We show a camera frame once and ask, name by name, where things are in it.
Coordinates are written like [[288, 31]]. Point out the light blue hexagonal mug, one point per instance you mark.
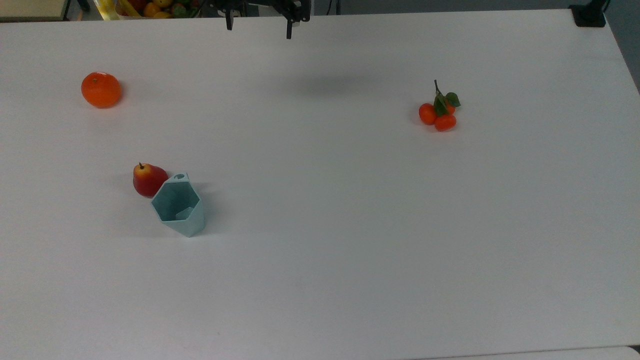
[[181, 206]]

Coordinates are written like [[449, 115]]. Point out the green red fruit in pile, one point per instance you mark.
[[178, 10]]

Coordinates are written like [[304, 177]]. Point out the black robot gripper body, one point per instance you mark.
[[280, 6]]

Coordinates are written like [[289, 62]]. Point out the pale wooden board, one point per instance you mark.
[[31, 8]]

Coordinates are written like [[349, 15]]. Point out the large orange fruit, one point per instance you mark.
[[101, 89]]

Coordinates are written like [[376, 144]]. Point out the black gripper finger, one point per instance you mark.
[[289, 29], [229, 20]]

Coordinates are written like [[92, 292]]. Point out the small orange fruit in pile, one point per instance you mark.
[[151, 9]]

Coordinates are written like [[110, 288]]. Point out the black table clamp mount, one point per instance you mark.
[[588, 14]]

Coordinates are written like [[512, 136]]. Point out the red yellow pear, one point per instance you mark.
[[149, 181]]

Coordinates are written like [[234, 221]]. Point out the yellow banana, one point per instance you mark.
[[128, 8]]

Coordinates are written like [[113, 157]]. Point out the small tangerines with leaves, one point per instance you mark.
[[440, 114]]

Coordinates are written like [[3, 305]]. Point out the yellow white plastic bag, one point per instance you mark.
[[106, 8]]

